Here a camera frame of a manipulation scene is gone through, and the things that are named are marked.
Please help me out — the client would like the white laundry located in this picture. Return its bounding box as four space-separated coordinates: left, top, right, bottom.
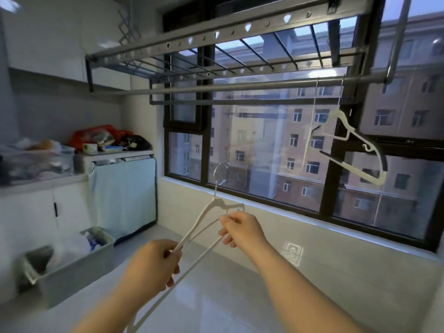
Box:
49 234 92 272

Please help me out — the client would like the washing machine with blue cover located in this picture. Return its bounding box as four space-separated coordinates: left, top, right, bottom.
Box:
83 151 157 245

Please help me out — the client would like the person's left hand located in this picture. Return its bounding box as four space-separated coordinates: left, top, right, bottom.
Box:
120 239 181 299

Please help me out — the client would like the black framed window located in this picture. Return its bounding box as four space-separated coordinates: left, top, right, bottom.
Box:
162 0 444 253

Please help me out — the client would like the white upper cabinet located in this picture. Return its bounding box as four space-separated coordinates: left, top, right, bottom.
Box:
0 0 132 83

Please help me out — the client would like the black bag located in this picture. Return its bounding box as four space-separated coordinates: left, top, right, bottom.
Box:
120 134 152 152

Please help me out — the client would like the gray metal ceiling drying rack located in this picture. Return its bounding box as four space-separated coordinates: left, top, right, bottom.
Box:
85 0 414 106

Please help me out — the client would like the person's left forearm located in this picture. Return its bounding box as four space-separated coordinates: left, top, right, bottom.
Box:
74 288 153 333

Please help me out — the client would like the gray plastic laundry bin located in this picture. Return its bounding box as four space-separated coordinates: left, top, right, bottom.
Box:
15 227 116 310

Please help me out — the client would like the thin white clothes hanger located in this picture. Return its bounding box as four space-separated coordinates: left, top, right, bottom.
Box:
302 79 325 168

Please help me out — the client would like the person's right hand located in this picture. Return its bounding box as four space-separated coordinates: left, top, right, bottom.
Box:
218 211 272 262

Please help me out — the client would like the person's right forearm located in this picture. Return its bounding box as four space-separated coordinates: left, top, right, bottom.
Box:
248 241 366 333

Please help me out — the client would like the white lower cabinet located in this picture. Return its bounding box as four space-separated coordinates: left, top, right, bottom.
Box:
0 175 91 264

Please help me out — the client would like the beige apartment building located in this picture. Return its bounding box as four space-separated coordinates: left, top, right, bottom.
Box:
170 12 444 236

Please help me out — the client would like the white cabinet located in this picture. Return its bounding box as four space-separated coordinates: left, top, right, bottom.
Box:
0 175 91 264
0 0 132 83

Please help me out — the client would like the white plastic clothes hanger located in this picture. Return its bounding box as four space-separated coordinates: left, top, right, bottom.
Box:
323 77 388 186
126 162 245 333

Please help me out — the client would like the white wall socket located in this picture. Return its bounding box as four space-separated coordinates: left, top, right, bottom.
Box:
280 241 303 266

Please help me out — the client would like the clear plastic storage container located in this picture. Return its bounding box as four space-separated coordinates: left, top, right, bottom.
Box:
0 144 76 187

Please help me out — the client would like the red plastic bag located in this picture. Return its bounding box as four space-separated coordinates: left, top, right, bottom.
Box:
69 125 123 147

